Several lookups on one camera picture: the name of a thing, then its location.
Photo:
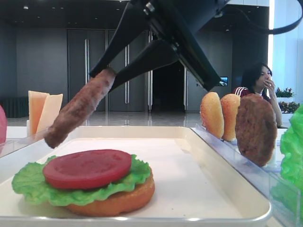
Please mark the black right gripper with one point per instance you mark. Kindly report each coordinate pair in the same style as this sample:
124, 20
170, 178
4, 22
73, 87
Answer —
175, 22

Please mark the brown meat patty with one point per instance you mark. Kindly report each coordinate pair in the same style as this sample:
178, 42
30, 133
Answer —
256, 129
77, 111

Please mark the pale yellow cheese slice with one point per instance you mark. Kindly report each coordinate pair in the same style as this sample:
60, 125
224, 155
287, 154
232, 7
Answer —
50, 111

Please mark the orange cheese slice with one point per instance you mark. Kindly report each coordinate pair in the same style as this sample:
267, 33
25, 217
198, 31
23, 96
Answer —
36, 101

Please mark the tomato slice on tray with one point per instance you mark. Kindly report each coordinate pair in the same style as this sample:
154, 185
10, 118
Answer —
88, 169

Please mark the upright red tomato slice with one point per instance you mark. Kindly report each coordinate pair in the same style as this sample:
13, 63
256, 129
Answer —
3, 125

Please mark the lettuce leaf on tray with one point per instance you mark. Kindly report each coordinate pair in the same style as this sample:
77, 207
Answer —
30, 182

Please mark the upright green lettuce leaf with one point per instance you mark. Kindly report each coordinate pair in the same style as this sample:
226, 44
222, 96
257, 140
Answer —
291, 145

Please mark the left upright bun slice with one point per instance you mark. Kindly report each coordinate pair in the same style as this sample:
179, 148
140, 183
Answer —
212, 114

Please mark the upright bun slice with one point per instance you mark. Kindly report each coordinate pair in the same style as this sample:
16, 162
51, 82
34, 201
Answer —
230, 104
212, 114

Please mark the right upright bun slice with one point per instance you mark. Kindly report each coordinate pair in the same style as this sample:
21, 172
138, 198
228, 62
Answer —
230, 104

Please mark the seated person red shirt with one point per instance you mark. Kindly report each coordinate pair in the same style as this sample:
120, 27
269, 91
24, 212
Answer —
257, 79

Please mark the flower planter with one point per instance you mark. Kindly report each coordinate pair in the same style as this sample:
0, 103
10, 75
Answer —
287, 103

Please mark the white metal tray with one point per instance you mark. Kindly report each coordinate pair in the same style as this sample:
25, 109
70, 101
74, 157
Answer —
195, 186

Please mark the bottom bun on tray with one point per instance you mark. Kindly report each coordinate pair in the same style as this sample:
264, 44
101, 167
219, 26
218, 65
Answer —
120, 202

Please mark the small wall screen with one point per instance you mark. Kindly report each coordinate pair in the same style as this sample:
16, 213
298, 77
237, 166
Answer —
223, 82

